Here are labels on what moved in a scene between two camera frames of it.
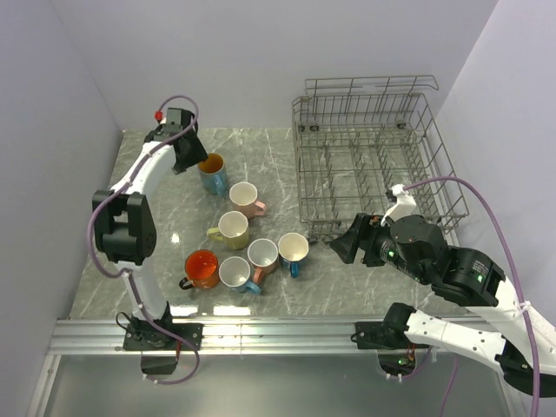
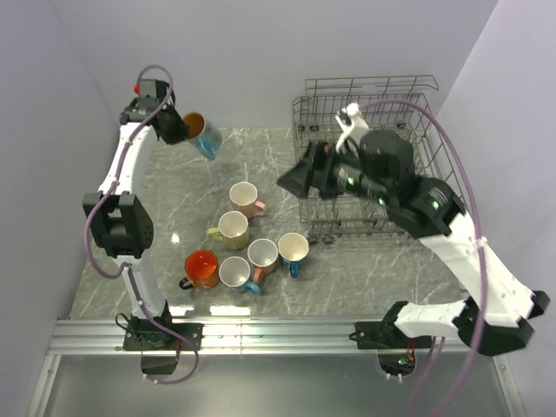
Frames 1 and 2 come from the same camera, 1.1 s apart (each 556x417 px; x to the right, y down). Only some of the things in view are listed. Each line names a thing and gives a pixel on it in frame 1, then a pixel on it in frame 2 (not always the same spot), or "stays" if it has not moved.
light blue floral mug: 234,273 stays
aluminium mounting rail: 106,335 stays
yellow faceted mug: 233,229 stays
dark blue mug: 293,248 stays
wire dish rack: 368,146 stays
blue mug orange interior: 214,174 to 208,139
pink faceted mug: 243,195 stays
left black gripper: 198,155 to 180,134
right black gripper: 344,246 to 323,156
